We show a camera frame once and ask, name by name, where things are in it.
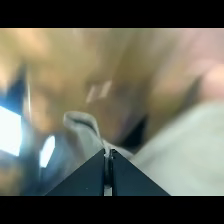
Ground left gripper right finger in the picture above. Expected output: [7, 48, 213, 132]
[109, 148, 170, 197]

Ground pale grey-green trousers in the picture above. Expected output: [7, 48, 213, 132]
[62, 99, 224, 197]

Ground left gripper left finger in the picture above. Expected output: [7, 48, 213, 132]
[45, 148, 107, 197]

